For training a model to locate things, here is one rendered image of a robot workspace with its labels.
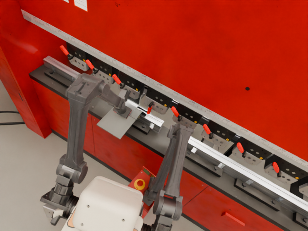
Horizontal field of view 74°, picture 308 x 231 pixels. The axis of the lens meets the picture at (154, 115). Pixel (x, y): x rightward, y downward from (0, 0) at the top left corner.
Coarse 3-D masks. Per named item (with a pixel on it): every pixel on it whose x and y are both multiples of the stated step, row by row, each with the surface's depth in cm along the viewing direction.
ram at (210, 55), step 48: (48, 0) 112; (96, 0) 97; (144, 0) 85; (192, 0) 76; (240, 0) 69; (288, 0) 63; (96, 48) 119; (144, 48) 102; (192, 48) 89; (240, 48) 79; (288, 48) 71; (192, 96) 107; (240, 96) 93; (288, 96) 82; (288, 144) 97
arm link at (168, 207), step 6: (168, 198) 84; (168, 204) 82; (174, 204) 82; (162, 210) 80; (168, 210) 81; (174, 210) 81; (156, 216) 84; (162, 216) 80; (168, 216) 81; (162, 222) 80; (168, 222) 80
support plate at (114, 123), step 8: (112, 112) 137; (136, 112) 140; (104, 120) 132; (112, 120) 133; (120, 120) 134; (128, 120) 135; (104, 128) 128; (112, 128) 129; (120, 128) 130; (128, 128) 132; (120, 136) 127
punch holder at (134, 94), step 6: (120, 72) 122; (120, 78) 126; (126, 78) 123; (132, 78) 120; (126, 84) 126; (132, 84) 124; (138, 84) 121; (144, 84) 128; (120, 90) 133; (132, 90) 127; (138, 90) 125; (132, 96) 131; (138, 96) 130
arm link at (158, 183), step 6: (174, 126) 106; (168, 132) 108; (174, 138) 106; (174, 144) 106; (168, 150) 108; (168, 156) 107; (162, 162) 110; (168, 162) 107; (162, 168) 108; (168, 168) 108; (162, 174) 108; (156, 180) 109; (162, 180) 109; (150, 186) 114; (156, 186) 109; (162, 186) 110; (150, 192) 110; (156, 192) 111; (150, 198) 111
